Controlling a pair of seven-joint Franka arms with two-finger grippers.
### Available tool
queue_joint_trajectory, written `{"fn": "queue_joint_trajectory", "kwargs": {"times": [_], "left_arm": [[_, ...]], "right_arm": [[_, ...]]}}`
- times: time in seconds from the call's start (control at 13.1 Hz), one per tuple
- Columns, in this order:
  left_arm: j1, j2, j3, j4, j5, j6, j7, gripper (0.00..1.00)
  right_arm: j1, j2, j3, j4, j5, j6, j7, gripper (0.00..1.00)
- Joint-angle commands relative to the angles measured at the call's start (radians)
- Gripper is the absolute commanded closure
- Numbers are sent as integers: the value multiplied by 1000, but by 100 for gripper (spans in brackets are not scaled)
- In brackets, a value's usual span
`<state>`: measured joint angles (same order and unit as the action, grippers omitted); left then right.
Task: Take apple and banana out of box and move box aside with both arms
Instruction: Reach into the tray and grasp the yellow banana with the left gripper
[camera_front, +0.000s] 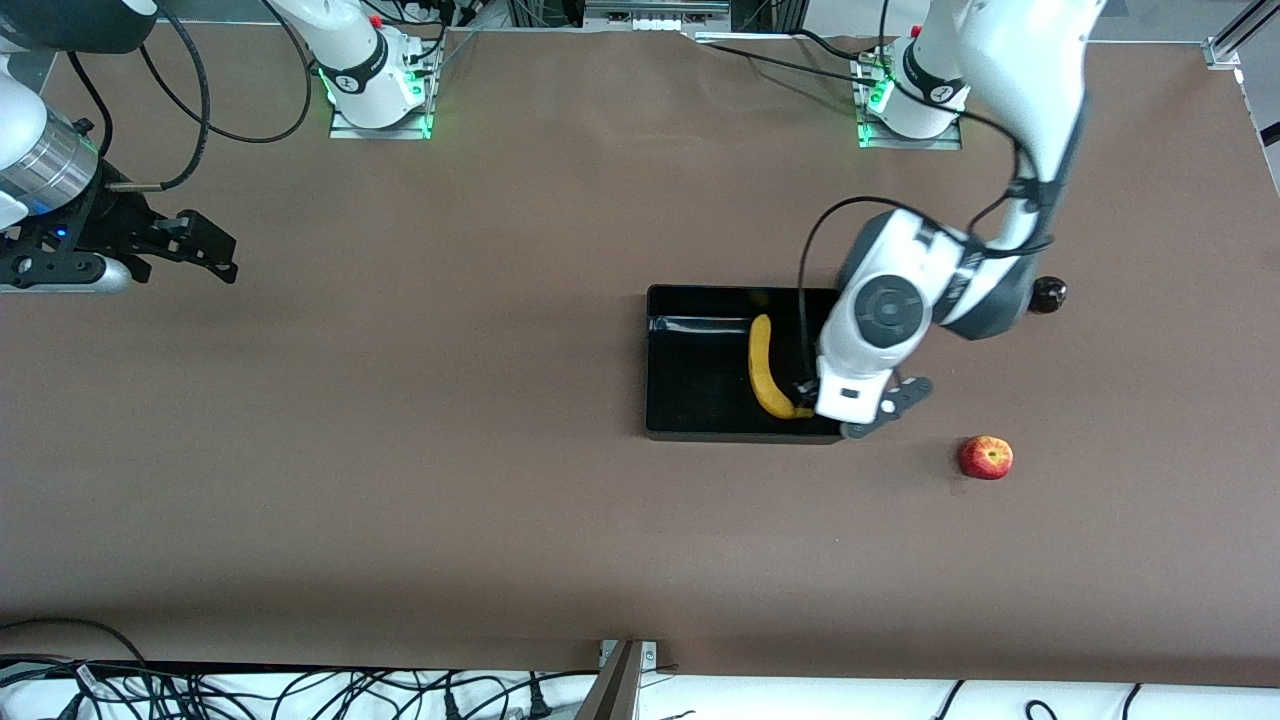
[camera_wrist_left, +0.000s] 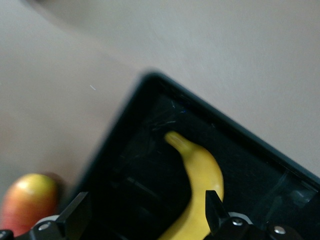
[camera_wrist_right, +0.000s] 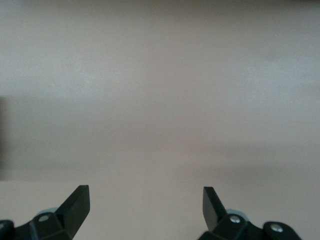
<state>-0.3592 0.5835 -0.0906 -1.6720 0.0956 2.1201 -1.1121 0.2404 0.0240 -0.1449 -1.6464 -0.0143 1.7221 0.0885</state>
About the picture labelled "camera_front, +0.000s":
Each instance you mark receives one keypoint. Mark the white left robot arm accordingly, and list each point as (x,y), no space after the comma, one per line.
(1030,70)

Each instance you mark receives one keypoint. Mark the aluminium camera mount post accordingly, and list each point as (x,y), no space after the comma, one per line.
(612,690)

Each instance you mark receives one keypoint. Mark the black power plug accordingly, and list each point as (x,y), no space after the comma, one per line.
(451,705)
(539,706)

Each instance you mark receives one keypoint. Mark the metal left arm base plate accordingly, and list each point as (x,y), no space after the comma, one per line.
(940,143)

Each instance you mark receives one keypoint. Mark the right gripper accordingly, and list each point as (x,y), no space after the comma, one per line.
(112,222)

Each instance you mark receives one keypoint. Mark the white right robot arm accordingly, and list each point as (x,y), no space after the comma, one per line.
(352,55)

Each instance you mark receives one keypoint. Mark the red apple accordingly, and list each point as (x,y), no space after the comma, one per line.
(985,458)

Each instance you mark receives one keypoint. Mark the grey power strip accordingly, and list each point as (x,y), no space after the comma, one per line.
(655,15)

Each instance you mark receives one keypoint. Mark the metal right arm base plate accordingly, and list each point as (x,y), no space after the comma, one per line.
(345,130)

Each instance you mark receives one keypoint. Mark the aluminium frame profile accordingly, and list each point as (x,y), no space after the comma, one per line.
(1235,35)

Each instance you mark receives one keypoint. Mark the black rectangular plastic tray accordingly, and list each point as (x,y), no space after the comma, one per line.
(700,400)

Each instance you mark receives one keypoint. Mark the yellow banana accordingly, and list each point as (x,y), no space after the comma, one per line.
(762,370)

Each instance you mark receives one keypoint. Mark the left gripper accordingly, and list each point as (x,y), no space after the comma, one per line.
(807,391)

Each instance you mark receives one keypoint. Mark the dark purple mangosteen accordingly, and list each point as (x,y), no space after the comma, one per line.
(1050,296)

